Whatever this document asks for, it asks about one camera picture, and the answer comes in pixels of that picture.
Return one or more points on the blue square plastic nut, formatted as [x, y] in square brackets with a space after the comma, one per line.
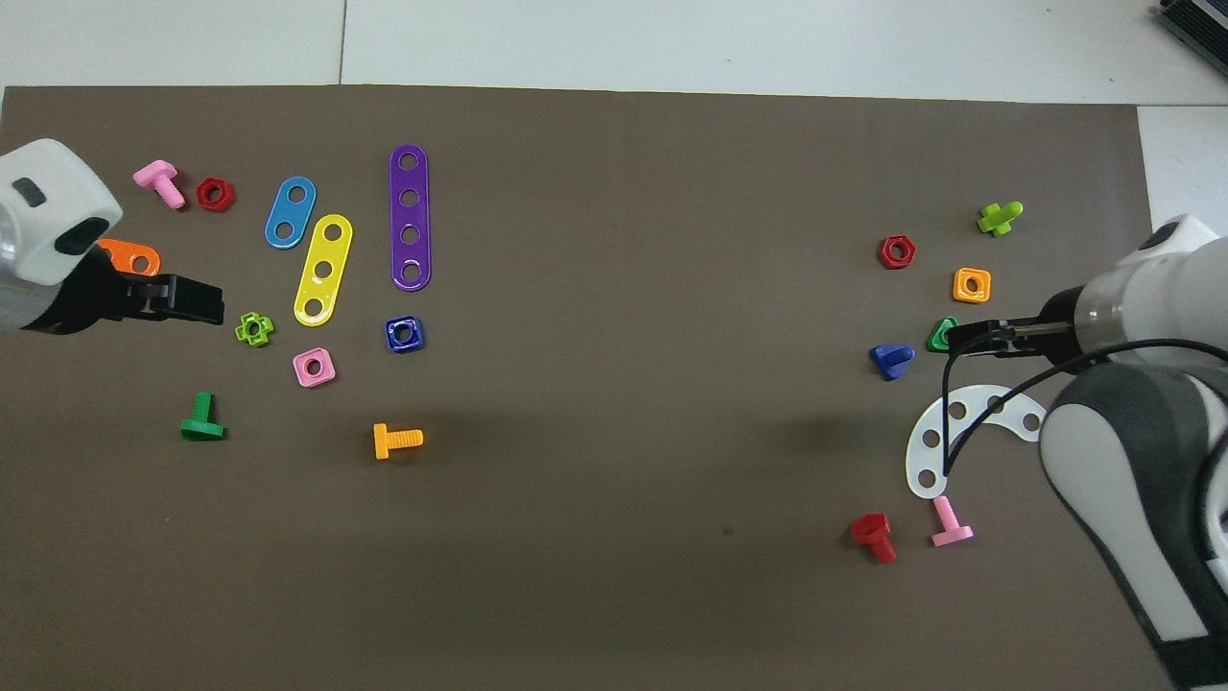
[393, 344]

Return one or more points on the orange heart-shaped plastic plate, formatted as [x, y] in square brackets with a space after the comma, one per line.
[120, 251]

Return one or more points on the red plastic screw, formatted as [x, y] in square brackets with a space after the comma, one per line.
[871, 528]

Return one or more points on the blue triangle-head plastic screw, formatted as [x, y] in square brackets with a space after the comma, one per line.
[890, 360]

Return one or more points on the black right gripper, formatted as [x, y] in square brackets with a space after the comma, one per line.
[1055, 321]

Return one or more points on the pink plastic screw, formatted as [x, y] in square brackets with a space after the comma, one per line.
[156, 176]
[950, 528]

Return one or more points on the green cross-shaped plastic nut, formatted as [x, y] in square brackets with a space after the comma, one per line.
[243, 330]

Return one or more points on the orange plastic screw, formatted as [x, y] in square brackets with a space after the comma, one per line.
[403, 440]

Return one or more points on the blue two-hole plastic strip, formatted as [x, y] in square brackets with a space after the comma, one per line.
[291, 213]

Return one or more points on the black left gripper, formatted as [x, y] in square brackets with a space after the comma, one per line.
[96, 297]

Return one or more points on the brown table mat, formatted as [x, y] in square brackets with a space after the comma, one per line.
[624, 384]

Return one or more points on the pink square plastic nut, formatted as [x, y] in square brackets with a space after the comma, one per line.
[326, 376]

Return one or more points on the green plastic screw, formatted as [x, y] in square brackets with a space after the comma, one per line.
[202, 408]

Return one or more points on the purple four-hole plastic strip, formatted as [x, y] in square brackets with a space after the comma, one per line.
[410, 217]

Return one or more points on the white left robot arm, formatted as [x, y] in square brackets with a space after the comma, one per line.
[48, 192]

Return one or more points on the green triangular plastic nut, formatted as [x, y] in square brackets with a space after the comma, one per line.
[935, 338]

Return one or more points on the lime cross-head plastic screw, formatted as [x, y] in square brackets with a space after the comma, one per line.
[998, 220]

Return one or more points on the white curved plastic strip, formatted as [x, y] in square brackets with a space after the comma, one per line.
[975, 393]

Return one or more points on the orange square plastic nut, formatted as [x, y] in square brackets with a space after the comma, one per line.
[959, 293]

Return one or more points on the red hexagonal plastic nut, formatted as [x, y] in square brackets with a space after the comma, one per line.
[201, 197]
[885, 254]

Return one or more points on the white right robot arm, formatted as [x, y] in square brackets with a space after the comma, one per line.
[1122, 480]

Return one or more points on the yellow three-hole plastic strip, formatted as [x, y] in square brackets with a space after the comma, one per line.
[329, 251]

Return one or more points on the black ribbed device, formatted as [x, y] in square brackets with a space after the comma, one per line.
[1199, 24]

